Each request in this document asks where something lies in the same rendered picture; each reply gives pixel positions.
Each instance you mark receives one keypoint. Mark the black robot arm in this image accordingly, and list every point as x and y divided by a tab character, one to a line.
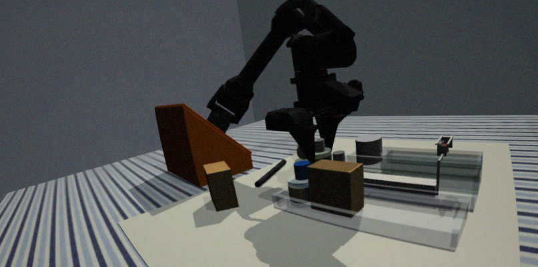
331	46

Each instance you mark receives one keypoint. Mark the blue-capped glass jar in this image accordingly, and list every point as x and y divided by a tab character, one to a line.
298	183

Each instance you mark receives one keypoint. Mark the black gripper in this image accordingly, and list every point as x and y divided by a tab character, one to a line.
298	121

